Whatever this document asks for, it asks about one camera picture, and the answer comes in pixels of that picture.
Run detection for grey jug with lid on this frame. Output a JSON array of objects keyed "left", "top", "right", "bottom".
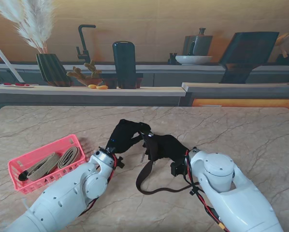
[{"left": 182, "top": 28, "right": 214, "bottom": 57}]

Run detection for white shallow bowl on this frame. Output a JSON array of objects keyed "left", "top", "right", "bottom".
[{"left": 175, "top": 55, "right": 213, "bottom": 66}]

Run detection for black kitchen faucet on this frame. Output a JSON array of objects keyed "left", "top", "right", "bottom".
[{"left": 76, "top": 24, "right": 97, "bottom": 64}]

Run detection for pink plastic storage basket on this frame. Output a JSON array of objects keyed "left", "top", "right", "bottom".
[{"left": 8, "top": 134, "right": 87, "bottom": 195}]

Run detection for right arm red black cables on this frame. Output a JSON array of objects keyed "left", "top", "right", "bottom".
[{"left": 184, "top": 151, "right": 230, "bottom": 232}]

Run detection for black leather belt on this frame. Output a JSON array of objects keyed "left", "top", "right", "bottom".
[{"left": 135, "top": 128, "right": 199, "bottom": 195}]

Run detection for left arm red black cables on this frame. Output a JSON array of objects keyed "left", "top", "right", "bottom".
[{"left": 79, "top": 154, "right": 118, "bottom": 217}]

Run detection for long beige woven belt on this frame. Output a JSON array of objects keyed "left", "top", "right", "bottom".
[{"left": 18, "top": 152, "right": 61, "bottom": 182}]

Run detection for dark slanted board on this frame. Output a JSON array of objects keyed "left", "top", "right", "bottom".
[{"left": 218, "top": 31, "right": 280, "bottom": 85}]

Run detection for plate with red slices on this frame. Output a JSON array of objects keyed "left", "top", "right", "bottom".
[{"left": 0, "top": 82, "right": 36, "bottom": 88}]

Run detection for arm red black cables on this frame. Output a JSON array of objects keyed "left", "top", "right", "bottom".
[
  {"left": 184, "top": 151, "right": 230, "bottom": 232},
  {"left": 79, "top": 154, "right": 118, "bottom": 217}
]

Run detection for grey back cabinet counter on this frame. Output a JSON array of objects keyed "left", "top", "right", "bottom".
[{"left": 0, "top": 61, "right": 289, "bottom": 87}]

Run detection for white pampas grass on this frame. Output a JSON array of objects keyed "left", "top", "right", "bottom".
[{"left": 0, "top": 0, "right": 56, "bottom": 54}]

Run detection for cactus plant in bowl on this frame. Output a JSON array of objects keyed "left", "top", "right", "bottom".
[{"left": 66, "top": 59, "right": 103, "bottom": 87}]

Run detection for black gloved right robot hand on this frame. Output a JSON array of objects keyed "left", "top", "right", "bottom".
[{"left": 142, "top": 133, "right": 190, "bottom": 162}]

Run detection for yellow wooden utensil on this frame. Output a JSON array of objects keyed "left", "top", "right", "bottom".
[{"left": 275, "top": 32, "right": 289, "bottom": 58}]

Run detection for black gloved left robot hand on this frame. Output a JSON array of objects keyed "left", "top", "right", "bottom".
[{"left": 106, "top": 119, "right": 152, "bottom": 155}]

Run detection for white leaning slat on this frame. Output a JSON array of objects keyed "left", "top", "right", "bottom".
[{"left": 0, "top": 49, "right": 26, "bottom": 83}]

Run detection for grey counter with orange light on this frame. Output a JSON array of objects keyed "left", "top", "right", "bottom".
[{"left": 181, "top": 82, "right": 289, "bottom": 107}]

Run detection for dark ribbed vase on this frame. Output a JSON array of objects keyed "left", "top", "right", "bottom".
[{"left": 35, "top": 53, "right": 72, "bottom": 87}]

